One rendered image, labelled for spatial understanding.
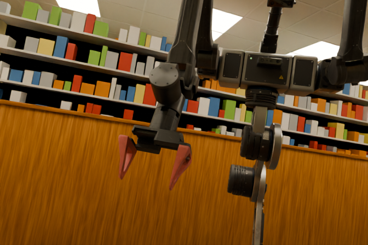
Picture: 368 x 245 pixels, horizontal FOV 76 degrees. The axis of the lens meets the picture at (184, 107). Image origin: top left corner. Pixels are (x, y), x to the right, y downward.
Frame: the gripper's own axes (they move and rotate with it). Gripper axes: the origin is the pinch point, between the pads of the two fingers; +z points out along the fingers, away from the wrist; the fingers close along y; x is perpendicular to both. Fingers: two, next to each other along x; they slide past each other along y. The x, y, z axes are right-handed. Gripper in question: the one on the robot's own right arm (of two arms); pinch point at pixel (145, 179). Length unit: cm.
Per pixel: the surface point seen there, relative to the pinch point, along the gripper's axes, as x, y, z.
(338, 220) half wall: 237, 134, -66
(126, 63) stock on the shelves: 124, -100, -146
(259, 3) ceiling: 112, 25, -247
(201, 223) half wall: 185, 1, -25
